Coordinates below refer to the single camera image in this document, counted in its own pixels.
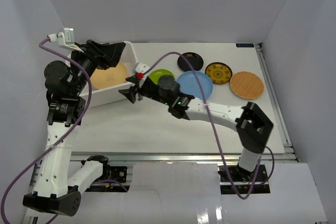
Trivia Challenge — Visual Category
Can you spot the aluminium frame rail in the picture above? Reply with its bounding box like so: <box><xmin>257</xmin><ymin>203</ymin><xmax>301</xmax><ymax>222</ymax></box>
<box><xmin>70</xmin><ymin>152</ymin><xmax>297</xmax><ymax>163</ymax></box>

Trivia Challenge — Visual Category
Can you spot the blue table label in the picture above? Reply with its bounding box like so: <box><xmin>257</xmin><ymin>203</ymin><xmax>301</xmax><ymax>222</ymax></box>
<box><xmin>236</xmin><ymin>43</ymin><xmax>255</xmax><ymax>48</ymax></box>

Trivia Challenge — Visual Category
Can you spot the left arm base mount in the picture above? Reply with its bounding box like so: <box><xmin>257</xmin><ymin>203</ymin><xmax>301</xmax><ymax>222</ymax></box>
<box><xmin>86</xmin><ymin>166</ymin><xmax>130</xmax><ymax>193</ymax></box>

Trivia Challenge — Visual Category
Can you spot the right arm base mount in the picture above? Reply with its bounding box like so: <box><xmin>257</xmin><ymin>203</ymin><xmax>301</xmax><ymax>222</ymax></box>
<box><xmin>218</xmin><ymin>165</ymin><xmax>271</xmax><ymax>195</ymax></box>

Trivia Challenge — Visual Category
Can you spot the blue round plate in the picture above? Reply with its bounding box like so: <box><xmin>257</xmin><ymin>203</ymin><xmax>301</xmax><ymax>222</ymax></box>
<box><xmin>176</xmin><ymin>71</ymin><xmax>214</xmax><ymax>100</ymax></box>

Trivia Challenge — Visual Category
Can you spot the purple cable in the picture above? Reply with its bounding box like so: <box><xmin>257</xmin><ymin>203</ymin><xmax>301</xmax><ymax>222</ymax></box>
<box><xmin>0</xmin><ymin>37</ymin><xmax>129</xmax><ymax>223</ymax></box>
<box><xmin>143</xmin><ymin>51</ymin><xmax>275</xmax><ymax>200</ymax></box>

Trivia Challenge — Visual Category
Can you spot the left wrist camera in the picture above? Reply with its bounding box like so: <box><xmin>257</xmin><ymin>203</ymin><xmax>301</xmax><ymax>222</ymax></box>
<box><xmin>47</xmin><ymin>28</ymin><xmax>83</xmax><ymax>52</ymax></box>

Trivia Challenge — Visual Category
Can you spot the black round plate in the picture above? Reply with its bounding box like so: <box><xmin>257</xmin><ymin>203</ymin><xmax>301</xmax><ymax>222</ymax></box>
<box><xmin>177</xmin><ymin>52</ymin><xmax>204</xmax><ymax>72</ymax></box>

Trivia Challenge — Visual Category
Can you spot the white plastic bin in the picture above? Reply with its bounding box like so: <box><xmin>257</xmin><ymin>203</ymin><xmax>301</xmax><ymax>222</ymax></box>
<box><xmin>86</xmin><ymin>41</ymin><xmax>138</xmax><ymax>108</ymax></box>

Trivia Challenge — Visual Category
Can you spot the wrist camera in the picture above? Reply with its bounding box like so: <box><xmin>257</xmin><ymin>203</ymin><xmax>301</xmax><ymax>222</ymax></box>
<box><xmin>134</xmin><ymin>62</ymin><xmax>149</xmax><ymax>86</ymax></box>
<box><xmin>47</xmin><ymin>28</ymin><xmax>83</xmax><ymax>52</ymax></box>

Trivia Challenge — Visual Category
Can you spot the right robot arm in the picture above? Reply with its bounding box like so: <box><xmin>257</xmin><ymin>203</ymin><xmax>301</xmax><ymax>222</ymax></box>
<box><xmin>119</xmin><ymin>74</ymin><xmax>274</xmax><ymax>182</ymax></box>

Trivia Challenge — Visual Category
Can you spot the tan wooden round plate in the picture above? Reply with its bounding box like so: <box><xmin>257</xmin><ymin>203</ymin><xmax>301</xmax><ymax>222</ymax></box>
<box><xmin>90</xmin><ymin>62</ymin><xmax>129</xmax><ymax>90</ymax></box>

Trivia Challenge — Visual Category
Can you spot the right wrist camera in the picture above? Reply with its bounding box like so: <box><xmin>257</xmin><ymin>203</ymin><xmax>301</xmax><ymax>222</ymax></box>
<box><xmin>134</xmin><ymin>62</ymin><xmax>149</xmax><ymax>86</ymax></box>

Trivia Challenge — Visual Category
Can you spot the right side aluminium rail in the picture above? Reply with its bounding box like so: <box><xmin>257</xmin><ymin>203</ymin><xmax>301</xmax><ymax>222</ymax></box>
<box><xmin>255</xmin><ymin>43</ymin><xmax>299</xmax><ymax>163</ymax></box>

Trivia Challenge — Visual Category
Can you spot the orange woven round plate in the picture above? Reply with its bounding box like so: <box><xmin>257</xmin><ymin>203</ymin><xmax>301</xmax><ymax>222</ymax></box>
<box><xmin>229</xmin><ymin>71</ymin><xmax>265</xmax><ymax>100</ymax></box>

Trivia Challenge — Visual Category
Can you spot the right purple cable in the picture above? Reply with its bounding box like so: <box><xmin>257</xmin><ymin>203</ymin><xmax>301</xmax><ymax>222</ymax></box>
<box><xmin>143</xmin><ymin>51</ymin><xmax>275</xmax><ymax>200</ymax></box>

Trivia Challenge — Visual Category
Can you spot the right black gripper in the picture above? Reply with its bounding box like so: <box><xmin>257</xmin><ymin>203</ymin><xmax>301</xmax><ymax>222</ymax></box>
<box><xmin>120</xmin><ymin>75</ymin><xmax>172</xmax><ymax>106</ymax></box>

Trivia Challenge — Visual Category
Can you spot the green round plate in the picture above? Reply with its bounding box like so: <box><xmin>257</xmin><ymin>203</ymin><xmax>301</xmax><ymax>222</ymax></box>
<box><xmin>149</xmin><ymin>69</ymin><xmax>175</xmax><ymax>84</ymax></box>

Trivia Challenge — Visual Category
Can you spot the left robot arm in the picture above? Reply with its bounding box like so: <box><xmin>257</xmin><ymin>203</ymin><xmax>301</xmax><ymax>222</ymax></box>
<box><xmin>23</xmin><ymin>40</ymin><xmax>126</xmax><ymax>217</ymax></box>

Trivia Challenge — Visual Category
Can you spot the yellow patterned round plate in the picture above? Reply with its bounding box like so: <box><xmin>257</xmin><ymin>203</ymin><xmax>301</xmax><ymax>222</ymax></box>
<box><xmin>205</xmin><ymin>62</ymin><xmax>233</xmax><ymax>85</ymax></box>

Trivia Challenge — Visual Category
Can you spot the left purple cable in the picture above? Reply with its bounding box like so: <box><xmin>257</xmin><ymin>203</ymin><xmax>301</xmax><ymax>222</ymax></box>
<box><xmin>0</xmin><ymin>37</ymin><xmax>129</xmax><ymax>223</ymax></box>

